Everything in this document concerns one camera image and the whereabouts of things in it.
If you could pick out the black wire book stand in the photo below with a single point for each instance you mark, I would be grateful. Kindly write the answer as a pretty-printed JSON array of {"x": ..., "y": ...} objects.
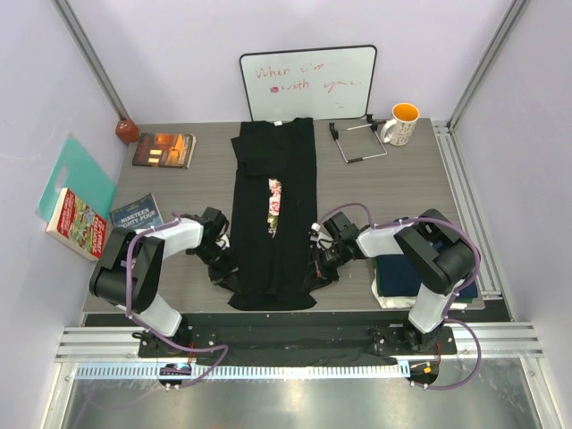
[{"x": 359, "y": 142}]

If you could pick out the red brown die block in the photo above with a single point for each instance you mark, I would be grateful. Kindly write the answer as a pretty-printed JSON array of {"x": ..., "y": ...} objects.
[{"x": 127, "y": 131}]

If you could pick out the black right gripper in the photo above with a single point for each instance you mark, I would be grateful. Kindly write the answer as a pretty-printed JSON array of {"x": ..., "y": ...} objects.
[{"x": 320, "y": 269}]

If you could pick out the white mug orange inside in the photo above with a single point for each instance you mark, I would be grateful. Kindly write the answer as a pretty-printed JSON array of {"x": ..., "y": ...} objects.
[{"x": 398, "y": 130}]

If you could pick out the small whiteboard with red writing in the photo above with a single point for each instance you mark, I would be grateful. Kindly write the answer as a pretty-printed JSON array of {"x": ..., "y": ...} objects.
[{"x": 320, "y": 83}]

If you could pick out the teal plastic cutting board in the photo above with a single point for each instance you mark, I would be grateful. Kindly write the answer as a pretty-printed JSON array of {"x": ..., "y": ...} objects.
[{"x": 76, "y": 169}]

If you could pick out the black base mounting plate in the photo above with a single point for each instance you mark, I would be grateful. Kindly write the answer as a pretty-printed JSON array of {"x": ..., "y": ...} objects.
[{"x": 306, "y": 339}]

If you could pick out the red white cover book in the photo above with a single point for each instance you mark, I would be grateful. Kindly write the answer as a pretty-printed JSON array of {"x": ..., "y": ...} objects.
[{"x": 77, "y": 225}]

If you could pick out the blue cover book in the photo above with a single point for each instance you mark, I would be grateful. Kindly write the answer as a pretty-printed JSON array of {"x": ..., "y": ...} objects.
[{"x": 139, "y": 214}]

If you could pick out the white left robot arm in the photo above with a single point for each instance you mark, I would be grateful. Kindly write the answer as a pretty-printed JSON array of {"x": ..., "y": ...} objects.
[{"x": 128, "y": 272}]

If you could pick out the white folded t shirt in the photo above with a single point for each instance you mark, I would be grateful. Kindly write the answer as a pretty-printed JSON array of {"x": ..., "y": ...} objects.
[{"x": 404, "y": 302}]

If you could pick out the black t shirt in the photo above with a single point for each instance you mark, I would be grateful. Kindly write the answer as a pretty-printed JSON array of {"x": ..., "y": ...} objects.
[{"x": 274, "y": 206}]

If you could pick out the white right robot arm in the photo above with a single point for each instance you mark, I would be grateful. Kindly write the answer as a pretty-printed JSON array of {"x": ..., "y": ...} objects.
[{"x": 441, "y": 257}]

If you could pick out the orange brown cover book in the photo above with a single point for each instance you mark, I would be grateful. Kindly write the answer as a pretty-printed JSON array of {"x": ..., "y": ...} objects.
[{"x": 165, "y": 150}]

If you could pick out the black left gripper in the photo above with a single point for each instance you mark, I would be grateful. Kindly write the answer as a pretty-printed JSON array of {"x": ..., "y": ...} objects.
[{"x": 227, "y": 271}]

